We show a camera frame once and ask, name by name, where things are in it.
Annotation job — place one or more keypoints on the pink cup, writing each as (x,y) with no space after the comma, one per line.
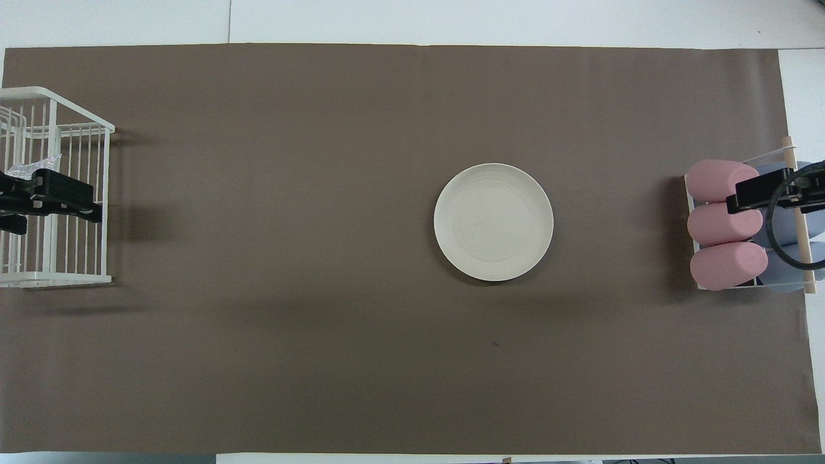
(712,180)
(718,224)
(725,265)

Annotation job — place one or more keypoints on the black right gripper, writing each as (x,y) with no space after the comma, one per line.
(770,187)

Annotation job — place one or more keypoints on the brown table mat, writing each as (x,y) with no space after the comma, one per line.
(322,322)

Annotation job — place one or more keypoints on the silver mesh sponge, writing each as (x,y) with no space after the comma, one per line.
(35,164)

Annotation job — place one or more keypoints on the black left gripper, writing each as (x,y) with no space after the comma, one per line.
(61,187)

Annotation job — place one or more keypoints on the cream round plate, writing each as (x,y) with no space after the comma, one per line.
(493,222)

